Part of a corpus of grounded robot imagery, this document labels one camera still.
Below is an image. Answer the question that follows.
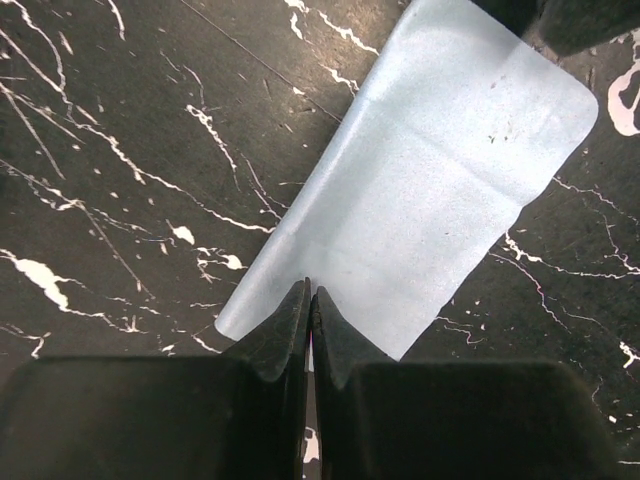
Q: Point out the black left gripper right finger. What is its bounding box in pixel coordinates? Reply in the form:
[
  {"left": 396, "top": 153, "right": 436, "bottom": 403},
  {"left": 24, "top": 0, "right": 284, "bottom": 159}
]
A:
[{"left": 310, "top": 289, "right": 620, "bottom": 479}]

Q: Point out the light blue cleaning cloth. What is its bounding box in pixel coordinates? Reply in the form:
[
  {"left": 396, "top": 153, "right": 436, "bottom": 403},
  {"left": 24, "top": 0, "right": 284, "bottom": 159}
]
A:
[{"left": 215, "top": 1, "right": 598, "bottom": 359}]

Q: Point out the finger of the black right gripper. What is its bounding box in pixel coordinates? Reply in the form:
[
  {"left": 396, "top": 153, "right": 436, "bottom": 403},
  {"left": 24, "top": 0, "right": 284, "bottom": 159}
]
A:
[{"left": 475, "top": 0, "right": 639, "bottom": 56}]

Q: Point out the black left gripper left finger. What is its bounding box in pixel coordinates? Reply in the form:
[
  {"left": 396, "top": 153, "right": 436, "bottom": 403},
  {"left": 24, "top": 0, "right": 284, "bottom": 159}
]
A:
[{"left": 1, "top": 280, "right": 311, "bottom": 479}]

